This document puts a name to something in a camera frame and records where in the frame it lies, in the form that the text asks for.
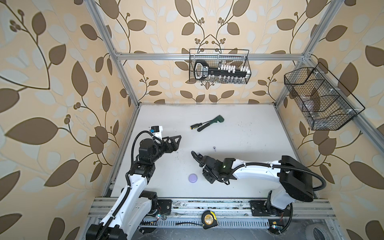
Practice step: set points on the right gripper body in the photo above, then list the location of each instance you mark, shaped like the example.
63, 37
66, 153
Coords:
210, 177

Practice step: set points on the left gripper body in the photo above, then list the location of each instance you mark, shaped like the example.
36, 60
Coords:
160, 150

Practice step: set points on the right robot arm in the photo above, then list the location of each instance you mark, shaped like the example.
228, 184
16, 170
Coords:
295, 182

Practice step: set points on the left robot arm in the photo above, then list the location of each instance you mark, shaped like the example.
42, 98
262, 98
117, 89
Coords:
134, 202

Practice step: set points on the purple round charging case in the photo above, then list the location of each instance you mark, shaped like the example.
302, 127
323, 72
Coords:
193, 178

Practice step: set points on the black yellow screwdriver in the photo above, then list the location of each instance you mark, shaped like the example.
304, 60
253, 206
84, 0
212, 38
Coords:
199, 124

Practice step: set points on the yellow black tape measure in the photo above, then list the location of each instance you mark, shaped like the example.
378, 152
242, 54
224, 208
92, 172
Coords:
209, 220

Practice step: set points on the green pipe wrench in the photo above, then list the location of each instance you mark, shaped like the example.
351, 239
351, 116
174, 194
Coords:
218, 119

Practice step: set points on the black socket tool set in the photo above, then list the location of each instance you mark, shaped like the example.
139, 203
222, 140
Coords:
202, 70

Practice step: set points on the grey tape roll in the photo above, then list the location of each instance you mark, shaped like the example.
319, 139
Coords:
317, 232

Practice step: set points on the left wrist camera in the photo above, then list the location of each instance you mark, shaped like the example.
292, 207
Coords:
156, 132

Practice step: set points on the back wire basket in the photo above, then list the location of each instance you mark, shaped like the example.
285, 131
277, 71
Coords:
214, 56

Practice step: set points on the wire basket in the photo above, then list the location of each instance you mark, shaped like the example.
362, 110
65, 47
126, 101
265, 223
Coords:
214, 56
326, 103

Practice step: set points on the right wire basket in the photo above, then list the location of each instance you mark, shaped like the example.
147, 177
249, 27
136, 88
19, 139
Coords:
326, 103

